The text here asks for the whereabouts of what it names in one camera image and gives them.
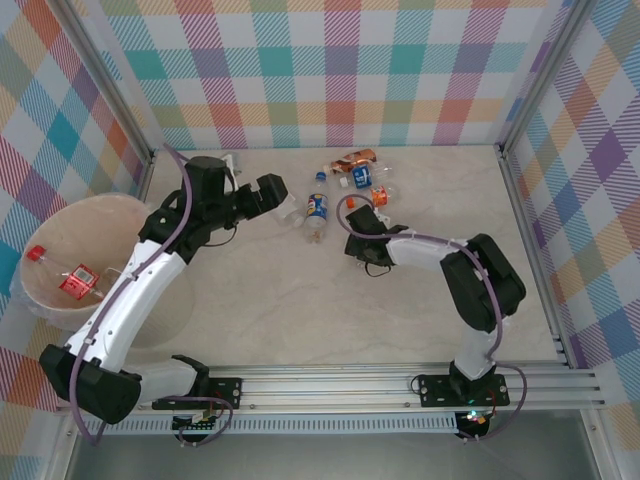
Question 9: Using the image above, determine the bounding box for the copper brown label bottle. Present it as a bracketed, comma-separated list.
[327, 148, 380, 176]

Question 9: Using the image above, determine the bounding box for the clear plastic bin liner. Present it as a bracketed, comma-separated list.
[7, 269, 61, 326]

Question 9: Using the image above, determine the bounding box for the round beige bin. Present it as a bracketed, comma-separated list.
[18, 192, 196, 350]

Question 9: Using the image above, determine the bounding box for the white slotted cable duct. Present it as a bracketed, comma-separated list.
[119, 412, 459, 436]

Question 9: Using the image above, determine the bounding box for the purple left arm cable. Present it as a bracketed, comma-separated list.
[69, 143, 236, 447]

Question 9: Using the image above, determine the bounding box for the aluminium mounting rail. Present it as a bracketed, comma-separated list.
[134, 363, 607, 412]

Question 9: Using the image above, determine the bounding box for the aluminium corner post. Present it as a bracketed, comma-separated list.
[499, 0, 599, 151]
[62, 0, 156, 156]

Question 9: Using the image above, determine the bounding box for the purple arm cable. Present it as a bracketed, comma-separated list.
[69, 143, 236, 447]
[336, 196, 529, 444]

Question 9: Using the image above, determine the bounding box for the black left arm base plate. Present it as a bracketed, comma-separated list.
[204, 377, 245, 410]

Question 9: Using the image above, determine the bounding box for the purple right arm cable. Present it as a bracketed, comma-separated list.
[336, 196, 529, 444]

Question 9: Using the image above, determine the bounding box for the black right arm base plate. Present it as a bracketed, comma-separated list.
[416, 374, 512, 409]

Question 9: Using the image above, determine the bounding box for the clear bottle square blue label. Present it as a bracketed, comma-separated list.
[338, 162, 395, 191]

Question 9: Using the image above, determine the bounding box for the red label red cap bottle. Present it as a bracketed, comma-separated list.
[25, 243, 109, 302]

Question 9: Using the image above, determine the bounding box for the blue yellow label blue cap bottle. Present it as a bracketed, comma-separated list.
[304, 170, 331, 245]

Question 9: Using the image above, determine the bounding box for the thin black left gripper cable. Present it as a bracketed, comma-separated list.
[199, 219, 236, 247]

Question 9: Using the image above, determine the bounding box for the orange label orange cap bottle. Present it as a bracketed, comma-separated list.
[346, 185, 402, 211]

